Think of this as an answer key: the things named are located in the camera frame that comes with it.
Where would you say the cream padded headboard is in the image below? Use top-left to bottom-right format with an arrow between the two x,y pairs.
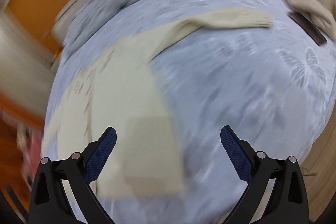
51,0 -> 87,46

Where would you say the pink clutter beside bed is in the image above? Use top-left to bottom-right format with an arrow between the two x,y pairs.
17,123 -> 43,190

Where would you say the cream knit sweater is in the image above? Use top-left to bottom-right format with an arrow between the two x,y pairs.
44,9 -> 272,198

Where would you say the beige curtain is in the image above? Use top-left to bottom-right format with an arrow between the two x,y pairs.
1,10 -> 55,118

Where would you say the beige garment on bed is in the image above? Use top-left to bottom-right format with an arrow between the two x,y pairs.
286,0 -> 335,41

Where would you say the blue butterfly bed sheet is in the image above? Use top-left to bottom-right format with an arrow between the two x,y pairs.
42,0 -> 335,223

